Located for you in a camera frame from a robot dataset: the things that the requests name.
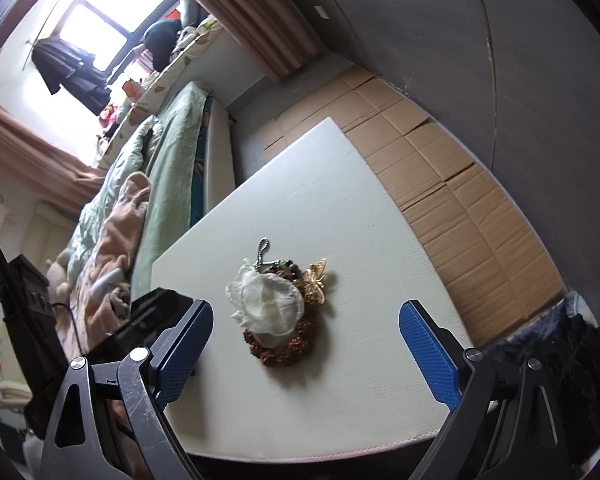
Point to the glossy black jewelry box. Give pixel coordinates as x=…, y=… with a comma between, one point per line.
x=147, y=312

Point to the white wall switch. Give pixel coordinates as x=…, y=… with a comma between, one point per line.
x=321, y=11

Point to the window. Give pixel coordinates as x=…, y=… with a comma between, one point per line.
x=115, y=5

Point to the bed with green bedding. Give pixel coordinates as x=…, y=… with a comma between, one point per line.
x=172, y=160

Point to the dark fuzzy rug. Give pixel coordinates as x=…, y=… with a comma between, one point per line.
x=575, y=355

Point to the flattened cardboard sheets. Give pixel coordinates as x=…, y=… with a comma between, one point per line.
x=460, y=210

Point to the floral windowsill cushion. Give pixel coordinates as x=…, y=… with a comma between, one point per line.
x=180, y=67

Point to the gold butterfly brooch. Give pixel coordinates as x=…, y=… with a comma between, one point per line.
x=316, y=282

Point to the hanging dark clothes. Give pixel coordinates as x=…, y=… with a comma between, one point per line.
x=62, y=67

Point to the black bag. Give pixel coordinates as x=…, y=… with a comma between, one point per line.
x=160, y=40

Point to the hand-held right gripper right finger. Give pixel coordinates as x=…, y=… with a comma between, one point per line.
x=428, y=355

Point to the beige plush toy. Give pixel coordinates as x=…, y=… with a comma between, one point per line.
x=59, y=275

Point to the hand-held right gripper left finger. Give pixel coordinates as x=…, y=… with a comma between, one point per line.
x=182, y=352

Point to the white organza pouch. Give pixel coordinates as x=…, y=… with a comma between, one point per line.
x=267, y=300

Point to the pink curtain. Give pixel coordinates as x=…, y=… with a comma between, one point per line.
x=260, y=15
x=25, y=145

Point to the pink blanket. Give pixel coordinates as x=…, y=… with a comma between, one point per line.
x=112, y=240

